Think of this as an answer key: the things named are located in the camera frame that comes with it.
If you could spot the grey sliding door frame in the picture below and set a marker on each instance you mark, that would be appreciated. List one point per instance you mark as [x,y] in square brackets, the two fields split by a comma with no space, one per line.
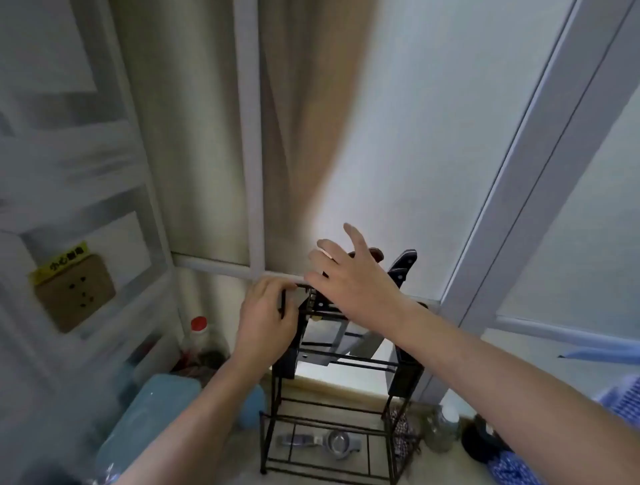
[550,150]

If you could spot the blue checked cloth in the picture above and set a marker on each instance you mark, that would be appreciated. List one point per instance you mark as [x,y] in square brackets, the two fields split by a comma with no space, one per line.
[510,472]

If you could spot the silver metal squeezer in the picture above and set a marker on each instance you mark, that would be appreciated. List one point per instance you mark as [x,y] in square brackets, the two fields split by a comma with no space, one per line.
[337,442]

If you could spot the person's right hand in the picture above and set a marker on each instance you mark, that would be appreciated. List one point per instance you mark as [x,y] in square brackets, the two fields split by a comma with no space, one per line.
[360,290]

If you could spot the red plaid fabric pouch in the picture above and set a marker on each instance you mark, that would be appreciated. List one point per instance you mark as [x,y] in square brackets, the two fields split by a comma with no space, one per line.
[400,434]

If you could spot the light blue plastic container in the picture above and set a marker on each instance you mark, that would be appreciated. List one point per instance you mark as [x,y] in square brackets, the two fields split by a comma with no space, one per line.
[150,414]

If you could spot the yellow warning sticker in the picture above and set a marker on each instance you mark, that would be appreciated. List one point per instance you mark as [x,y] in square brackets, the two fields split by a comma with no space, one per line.
[60,262]

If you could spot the person's left hand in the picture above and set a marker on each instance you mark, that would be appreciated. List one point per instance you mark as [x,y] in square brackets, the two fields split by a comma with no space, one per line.
[262,325]

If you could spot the glass jar with white lid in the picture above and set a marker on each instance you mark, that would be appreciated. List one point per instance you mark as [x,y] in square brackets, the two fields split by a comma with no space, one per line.
[442,429]

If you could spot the blue spray bottle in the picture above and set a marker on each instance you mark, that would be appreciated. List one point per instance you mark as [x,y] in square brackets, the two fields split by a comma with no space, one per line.
[252,407]

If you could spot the beige wall socket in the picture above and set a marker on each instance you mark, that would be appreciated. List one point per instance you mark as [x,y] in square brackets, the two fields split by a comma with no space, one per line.
[75,295]

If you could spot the black metal knife rack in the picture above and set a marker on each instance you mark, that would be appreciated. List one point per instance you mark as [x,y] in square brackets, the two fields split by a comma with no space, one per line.
[407,372]

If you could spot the person's left forearm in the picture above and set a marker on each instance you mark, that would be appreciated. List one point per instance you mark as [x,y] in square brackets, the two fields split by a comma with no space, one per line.
[200,424]

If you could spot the person's right forearm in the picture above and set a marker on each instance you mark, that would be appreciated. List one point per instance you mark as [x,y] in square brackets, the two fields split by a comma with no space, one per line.
[500,389]

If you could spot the red capped plastic bottle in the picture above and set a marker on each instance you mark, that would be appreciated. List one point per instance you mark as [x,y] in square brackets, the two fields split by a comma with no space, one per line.
[198,325]

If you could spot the black round canister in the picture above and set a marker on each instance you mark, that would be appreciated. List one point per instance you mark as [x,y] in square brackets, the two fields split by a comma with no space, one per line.
[477,442]

